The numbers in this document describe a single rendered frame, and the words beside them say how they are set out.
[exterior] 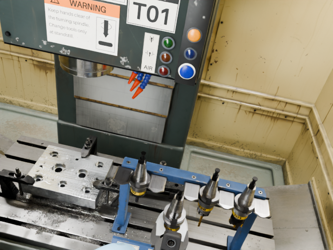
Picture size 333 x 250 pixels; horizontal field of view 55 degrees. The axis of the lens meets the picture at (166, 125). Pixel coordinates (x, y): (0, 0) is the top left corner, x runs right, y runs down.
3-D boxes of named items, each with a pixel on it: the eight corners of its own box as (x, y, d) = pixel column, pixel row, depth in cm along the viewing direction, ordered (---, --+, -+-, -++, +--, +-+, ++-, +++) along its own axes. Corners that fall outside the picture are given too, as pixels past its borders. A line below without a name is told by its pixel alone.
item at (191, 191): (198, 203, 97) (198, 202, 97) (181, 199, 98) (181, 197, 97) (200, 186, 103) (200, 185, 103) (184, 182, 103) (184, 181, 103)
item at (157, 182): (162, 195, 98) (163, 193, 98) (145, 191, 98) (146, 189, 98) (166, 178, 104) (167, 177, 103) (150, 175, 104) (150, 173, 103)
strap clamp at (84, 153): (86, 173, 141) (86, 148, 132) (79, 171, 142) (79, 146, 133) (96, 154, 152) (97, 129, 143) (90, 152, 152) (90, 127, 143)
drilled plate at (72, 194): (94, 209, 122) (95, 200, 119) (22, 192, 124) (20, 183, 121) (113, 167, 141) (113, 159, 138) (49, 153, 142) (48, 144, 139)
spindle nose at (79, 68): (119, 57, 102) (121, 20, 95) (109, 82, 89) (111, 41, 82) (68, 49, 101) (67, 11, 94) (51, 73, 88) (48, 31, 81)
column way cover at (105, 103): (163, 146, 163) (180, 52, 133) (73, 125, 166) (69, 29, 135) (164, 140, 167) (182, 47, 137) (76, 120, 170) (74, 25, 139)
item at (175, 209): (182, 207, 93) (187, 191, 89) (182, 219, 90) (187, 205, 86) (167, 205, 93) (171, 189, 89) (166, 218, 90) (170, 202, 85)
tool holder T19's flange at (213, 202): (218, 193, 103) (220, 188, 101) (217, 208, 98) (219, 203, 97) (198, 189, 103) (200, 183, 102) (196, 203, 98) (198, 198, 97)
